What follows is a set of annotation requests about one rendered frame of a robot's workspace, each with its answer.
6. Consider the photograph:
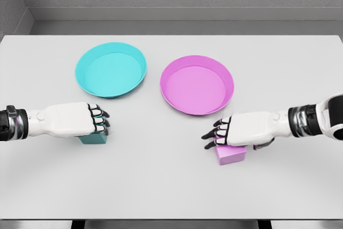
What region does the teal block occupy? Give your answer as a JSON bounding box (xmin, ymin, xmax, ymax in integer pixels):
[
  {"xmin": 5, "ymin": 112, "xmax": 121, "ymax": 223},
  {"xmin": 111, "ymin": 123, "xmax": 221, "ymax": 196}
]
[{"xmin": 77, "ymin": 133, "xmax": 108, "ymax": 145}]

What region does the pink plate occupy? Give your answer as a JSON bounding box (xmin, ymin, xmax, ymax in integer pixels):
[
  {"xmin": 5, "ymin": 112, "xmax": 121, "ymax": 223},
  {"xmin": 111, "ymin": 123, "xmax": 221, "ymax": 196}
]
[{"xmin": 160, "ymin": 55, "xmax": 235, "ymax": 117}]

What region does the cyan plate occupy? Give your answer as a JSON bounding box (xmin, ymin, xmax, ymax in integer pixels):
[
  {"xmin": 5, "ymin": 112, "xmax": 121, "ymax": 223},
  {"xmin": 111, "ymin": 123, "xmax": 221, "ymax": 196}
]
[{"xmin": 74, "ymin": 42, "xmax": 148, "ymax": 99}]

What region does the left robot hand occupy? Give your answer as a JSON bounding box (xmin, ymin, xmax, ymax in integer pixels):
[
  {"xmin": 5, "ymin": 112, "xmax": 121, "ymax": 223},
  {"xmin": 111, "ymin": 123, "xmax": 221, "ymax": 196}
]
[{"xmin": 44, "ymin": 102, "xmax": 111, "ymax": 137}]

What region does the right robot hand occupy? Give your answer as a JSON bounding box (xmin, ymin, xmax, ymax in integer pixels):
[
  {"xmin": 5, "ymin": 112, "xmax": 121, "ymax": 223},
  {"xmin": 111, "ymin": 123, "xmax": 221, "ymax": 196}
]
[{"xmin": 201, "ymin": 113, "xmax": 277, "ymax": 151}]

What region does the pink block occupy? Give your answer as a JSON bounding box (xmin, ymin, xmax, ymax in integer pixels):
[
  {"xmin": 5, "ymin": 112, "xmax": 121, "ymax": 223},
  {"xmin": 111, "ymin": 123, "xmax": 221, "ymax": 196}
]
[{"xmin": 213, "ymin": 137, "xmax": 247, "ymax": 166}]

